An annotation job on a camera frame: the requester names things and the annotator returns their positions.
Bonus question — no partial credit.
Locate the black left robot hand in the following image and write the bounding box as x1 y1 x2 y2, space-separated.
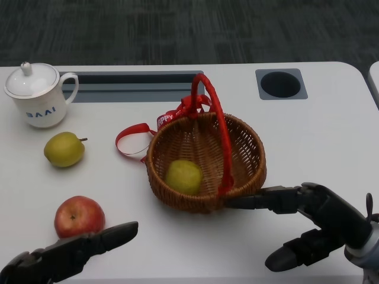
0 221 139 284

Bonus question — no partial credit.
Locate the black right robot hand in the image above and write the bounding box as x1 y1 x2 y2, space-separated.
225 182 372 273

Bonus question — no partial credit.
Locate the red apple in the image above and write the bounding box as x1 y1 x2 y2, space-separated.
54 195 106 239

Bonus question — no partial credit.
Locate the wicker basket with red handle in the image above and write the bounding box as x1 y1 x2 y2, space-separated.
146 73 267 214

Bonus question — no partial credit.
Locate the green fruit with stem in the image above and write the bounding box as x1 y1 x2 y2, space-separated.
43 131 88 168

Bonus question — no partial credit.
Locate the stemless green fruit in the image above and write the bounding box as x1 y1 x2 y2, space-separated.
165 160 204 196

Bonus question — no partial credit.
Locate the white neighbouring table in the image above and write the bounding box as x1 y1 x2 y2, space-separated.
367 60 379 111

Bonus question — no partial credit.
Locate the grey square round-hole grommet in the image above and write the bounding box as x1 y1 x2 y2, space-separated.
255 68 309 101

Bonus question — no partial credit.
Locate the white BAAI mug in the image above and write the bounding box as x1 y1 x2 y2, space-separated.
4 72 79 129

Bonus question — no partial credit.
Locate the white mug lid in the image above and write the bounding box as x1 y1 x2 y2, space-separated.
4 61 60 98

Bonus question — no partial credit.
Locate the red printed ribbon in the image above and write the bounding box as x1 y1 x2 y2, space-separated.
115 94 213 164

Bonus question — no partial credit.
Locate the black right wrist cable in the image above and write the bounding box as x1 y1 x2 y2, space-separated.
365 192 379 223

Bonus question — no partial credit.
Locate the grey table cable slot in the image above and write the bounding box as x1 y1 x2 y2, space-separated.
58 70 205 104

